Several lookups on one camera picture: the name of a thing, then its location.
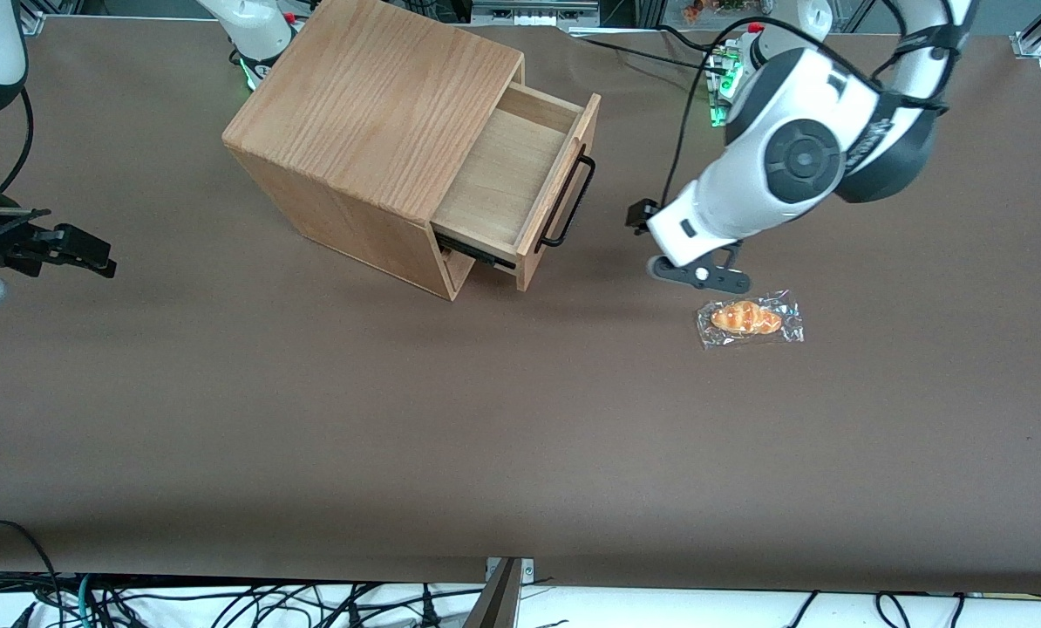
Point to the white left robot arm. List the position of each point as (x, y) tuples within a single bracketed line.
[(730, 192)]

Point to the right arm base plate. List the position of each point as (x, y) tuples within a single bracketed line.
[(250, 78)]

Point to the brown table cover sheet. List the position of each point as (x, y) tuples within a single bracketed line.
[(486, 419)]

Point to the wooden drawer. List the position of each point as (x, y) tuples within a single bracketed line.
[(503, 174)]

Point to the wooden drawer cabinet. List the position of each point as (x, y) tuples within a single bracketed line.
[(372, 113)]

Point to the silver rail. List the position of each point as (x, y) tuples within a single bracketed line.
[(529, 16)]

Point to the plastic-wrapped bread roll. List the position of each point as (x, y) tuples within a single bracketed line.
[(745, 318)]

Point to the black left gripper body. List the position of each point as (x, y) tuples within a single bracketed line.
[(641, 215)]

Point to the metal frame bracket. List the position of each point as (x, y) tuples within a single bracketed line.
[(507, 593)]

